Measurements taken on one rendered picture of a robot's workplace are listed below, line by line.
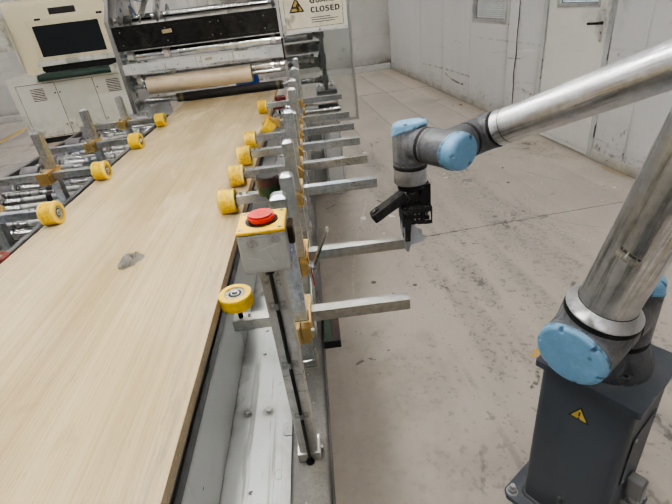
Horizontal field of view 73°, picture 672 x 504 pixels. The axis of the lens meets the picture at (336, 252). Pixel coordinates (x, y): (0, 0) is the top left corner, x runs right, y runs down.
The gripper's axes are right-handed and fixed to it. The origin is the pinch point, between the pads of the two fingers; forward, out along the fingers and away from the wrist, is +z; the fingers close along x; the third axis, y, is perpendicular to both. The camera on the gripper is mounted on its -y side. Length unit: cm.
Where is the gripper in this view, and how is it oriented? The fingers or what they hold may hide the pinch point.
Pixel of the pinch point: (405, 247)
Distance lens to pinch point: 134.4
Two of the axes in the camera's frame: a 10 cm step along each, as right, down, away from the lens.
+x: -0.7, -4.9, 8.7
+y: 9.9, -1.3, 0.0
